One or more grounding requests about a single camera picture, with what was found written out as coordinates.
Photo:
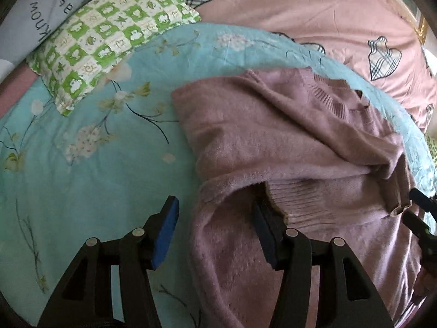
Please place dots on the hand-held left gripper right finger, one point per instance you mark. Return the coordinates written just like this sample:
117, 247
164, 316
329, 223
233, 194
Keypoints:
265, 234

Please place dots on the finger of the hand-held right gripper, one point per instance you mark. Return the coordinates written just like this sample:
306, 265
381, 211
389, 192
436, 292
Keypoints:
418, 223
423, 200

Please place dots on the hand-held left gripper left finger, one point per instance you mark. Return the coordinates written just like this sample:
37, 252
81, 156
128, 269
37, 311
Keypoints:
167, 227

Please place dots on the mauve knit sweater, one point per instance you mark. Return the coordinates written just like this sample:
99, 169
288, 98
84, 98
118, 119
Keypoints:
256, 143

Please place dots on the green floral cloth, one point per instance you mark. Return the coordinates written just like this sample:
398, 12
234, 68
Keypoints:
432, 150

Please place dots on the teal floral blanket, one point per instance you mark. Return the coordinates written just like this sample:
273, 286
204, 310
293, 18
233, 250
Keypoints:
102, 177

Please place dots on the white gold-trimmed headboard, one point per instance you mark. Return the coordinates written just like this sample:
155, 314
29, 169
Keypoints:
421, 27

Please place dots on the green checked pillow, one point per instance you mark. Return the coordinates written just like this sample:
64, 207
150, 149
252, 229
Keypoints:
102, 34

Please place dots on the pink bed sheet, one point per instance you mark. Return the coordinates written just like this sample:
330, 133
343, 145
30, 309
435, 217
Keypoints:
15, 85

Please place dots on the pink quilt with plaid hearts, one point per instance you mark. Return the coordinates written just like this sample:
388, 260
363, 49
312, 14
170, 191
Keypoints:
307, 6

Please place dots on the grey printed pillow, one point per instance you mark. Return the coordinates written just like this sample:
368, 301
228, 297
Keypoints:
41, 3

